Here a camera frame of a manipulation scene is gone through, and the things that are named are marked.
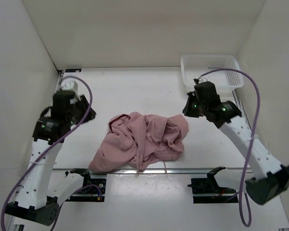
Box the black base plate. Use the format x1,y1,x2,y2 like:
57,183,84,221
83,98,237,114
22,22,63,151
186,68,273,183
66,177,106,203
187,178,238,204

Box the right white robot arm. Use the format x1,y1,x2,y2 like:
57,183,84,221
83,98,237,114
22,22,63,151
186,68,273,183
183,82,289,205

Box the white plastic mesh basket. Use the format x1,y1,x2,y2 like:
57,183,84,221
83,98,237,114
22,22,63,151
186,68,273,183
181,54,244,94

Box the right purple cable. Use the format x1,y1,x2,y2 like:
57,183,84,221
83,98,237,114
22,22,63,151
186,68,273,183
195,68,260,227

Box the black corner bracket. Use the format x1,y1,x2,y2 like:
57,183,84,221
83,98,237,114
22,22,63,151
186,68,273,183
65,68,82,73

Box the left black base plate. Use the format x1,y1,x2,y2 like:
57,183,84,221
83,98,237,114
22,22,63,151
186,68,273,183
66,177,106,203

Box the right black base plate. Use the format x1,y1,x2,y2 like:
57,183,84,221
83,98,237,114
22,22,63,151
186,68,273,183
187,178,238,204

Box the pink trousers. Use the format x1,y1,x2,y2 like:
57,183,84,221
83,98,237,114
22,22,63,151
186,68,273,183
88,112,189,173

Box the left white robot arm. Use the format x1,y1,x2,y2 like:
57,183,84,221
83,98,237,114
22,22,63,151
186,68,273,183
0,80,96,231

